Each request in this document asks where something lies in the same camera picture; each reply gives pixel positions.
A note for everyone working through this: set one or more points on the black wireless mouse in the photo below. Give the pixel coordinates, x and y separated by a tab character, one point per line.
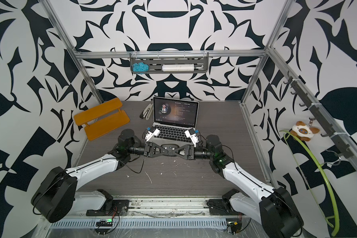
170	147

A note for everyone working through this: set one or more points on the grey wall tray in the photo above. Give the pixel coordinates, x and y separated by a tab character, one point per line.
200	61

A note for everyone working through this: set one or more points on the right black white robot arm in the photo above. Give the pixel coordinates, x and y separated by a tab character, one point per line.
273	208

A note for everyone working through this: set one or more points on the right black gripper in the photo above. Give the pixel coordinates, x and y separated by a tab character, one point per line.
188	152

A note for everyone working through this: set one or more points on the small electronics board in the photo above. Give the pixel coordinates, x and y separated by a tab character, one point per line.
234	227
104	223

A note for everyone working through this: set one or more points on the black silver stapler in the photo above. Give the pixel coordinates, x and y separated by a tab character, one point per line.
146	113

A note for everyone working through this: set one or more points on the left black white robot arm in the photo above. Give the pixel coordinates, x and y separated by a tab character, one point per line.
59	195

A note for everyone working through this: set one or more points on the teal scrubber ball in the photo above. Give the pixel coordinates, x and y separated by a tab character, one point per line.
140	67

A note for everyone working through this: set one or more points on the brown white plush toy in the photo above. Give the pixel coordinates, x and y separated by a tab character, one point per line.
303	131

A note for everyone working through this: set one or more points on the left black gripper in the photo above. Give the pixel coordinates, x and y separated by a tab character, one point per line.
148	150

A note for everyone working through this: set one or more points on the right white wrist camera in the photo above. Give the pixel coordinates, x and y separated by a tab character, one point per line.
193	134

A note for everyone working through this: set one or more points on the orange two-tier stand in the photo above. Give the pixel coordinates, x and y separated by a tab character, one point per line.
102	119

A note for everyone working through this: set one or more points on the silver laptop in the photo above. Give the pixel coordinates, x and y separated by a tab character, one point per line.
173	117

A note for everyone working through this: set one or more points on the left small electronics board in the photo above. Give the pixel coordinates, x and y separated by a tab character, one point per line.
104	223

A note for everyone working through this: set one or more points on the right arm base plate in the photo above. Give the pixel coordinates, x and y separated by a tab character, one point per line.
221	208

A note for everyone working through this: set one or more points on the grey hook rail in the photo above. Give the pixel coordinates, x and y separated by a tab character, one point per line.
329	125

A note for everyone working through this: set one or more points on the right small electronics board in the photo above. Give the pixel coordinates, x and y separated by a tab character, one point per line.
234	227

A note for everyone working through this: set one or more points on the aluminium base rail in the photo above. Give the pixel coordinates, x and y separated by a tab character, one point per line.
153	207

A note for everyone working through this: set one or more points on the white roll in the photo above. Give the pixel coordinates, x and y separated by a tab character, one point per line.
178	67

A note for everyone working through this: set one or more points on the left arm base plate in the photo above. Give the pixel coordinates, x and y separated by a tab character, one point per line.
121	206

